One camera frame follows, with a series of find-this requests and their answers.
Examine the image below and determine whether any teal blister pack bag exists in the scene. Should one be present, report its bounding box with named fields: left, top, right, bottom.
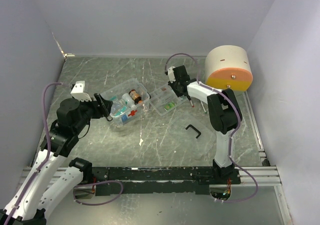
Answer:
left=111, top=104, right=128, bottom=117

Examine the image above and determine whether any blue white medicine bottle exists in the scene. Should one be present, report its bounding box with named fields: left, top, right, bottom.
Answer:
left=121, top=114, right=128, bottom=124

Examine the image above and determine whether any white teal medicine bottle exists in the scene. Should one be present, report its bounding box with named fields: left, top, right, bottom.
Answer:
left=122, top=93, right=135, bottom=108

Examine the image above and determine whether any clear plastic medicine box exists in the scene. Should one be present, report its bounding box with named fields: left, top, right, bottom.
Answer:
left=101, top=78, right=151, bottom=127

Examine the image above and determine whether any small green medicine box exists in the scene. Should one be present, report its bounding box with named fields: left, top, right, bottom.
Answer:
left=164, top=102, right=176, bottom=111

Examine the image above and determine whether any brown orange medicine bottle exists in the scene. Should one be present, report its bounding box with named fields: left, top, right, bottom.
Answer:
left=128, top=89, right=143, bottom=105

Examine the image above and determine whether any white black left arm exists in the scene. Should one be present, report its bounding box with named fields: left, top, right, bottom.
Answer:
left=0, top=81, right=113, bottom=225

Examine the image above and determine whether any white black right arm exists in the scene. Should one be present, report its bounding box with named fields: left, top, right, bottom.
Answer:
left=165, top=65, right=242, bottom=178

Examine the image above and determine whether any green capped marker pen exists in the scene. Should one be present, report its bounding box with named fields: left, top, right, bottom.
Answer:
left=188, top=97, right=195, bottom=108

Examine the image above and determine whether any red capped marker pen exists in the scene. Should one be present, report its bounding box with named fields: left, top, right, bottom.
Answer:
left=202, top=104, right=207, bottom=114

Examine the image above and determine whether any cream round drawer cabinet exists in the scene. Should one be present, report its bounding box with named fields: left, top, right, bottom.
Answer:
left=204, top=45, right=253, bottom=92

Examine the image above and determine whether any clear plastic box lid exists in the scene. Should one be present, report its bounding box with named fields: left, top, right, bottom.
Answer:
left=169, top=114, right=217, bottom=160

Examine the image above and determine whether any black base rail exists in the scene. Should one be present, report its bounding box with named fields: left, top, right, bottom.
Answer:
left=78, top=166, right=241, bottom=196

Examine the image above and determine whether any aluminium frame rail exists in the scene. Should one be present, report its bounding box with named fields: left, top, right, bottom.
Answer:
left=16, top=166, right=282, bottom=191

